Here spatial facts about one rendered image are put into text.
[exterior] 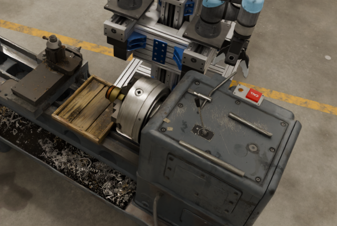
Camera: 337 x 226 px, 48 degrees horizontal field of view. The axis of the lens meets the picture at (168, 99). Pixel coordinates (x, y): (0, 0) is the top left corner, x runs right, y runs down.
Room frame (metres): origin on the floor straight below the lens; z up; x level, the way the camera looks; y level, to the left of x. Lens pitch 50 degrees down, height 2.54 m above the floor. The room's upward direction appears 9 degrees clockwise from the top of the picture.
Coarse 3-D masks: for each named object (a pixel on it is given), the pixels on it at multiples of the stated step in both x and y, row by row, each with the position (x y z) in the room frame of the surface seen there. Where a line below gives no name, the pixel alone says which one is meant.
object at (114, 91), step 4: (108, 88) 1.21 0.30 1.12; (112, 88) 1.22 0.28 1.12; (116, 88) 1.22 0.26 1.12; (120, 88) 1.23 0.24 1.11; (108, 92) 1.20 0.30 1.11; (112, 92) 1.19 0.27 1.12; (116, 92) 1.19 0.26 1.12; (108, 96) 1.18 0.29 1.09; (112, 96) 1.18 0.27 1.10; (116, 96) 1.17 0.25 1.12; (120, 96) 1.18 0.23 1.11; (124, 96) 1.19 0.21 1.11; (112, 100) 1.17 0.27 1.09; (120, 100) 1.17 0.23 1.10
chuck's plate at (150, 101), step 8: (160, 88) 1.17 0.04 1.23; (168, 88) 1.23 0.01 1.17; (152, 96) 1.11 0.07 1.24; (160, 96) 1.15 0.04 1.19; (144, 104) 1.07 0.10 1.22; (152, 104) 1.09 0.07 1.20; (144, 112) 1.03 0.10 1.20; (136, 120) 1.01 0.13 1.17; (144, 120) 1.03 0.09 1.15; (136, 128) 0.99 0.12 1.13; (136, 136) 0.98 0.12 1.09
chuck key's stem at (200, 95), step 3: (189, 90) 1.14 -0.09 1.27; (192, 90) 1.15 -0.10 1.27; (192, 93) 1.14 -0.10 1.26; (195, 93) 1.13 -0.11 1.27; (198, 93) 1.13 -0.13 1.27; (201, 93) 1.13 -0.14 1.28; (198, 96) 1.12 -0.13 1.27; (201, 96) 1.12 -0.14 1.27; (204, 96) 1.12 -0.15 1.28; (207, 96) 1.12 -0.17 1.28; (204, 99) 1.11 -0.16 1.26; (207, 99) 1.11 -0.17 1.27; (210, 99) 1.11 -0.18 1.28
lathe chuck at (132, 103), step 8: (144, 80) 1.20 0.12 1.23; (152, 80) 1.22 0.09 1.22; (136, 88) 1.14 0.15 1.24; (144, 88) 1.14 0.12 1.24; (152, 88) 1.15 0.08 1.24; (128, 96) 1.10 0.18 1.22; (136, 96) 1.10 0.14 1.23; (144, 96) 1.10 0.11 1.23; (128, 104) 1.07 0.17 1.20; (136, 104) 1.07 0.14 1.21; (120, 112) 1.04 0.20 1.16; (128, 112) 1.04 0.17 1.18; (136, 112) 1.04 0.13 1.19; (120, 120) 1.02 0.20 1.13; (128, 120) 1.02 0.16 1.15; (128, 128) 1.00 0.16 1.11; (128, 136) 1.00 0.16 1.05
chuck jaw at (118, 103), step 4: (116, 100) 1.16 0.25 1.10; (116, 104) 1.13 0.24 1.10; (120, 104) 1.14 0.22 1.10; (116, 108) 1.11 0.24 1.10; (116, 112) 1.09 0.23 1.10; (112, 116) 1.06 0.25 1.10; (116, 116) 1.06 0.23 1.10; (112, 120) 1.06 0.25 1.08; (116, 124) 1.03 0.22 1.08; (120, 128) 1.02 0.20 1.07
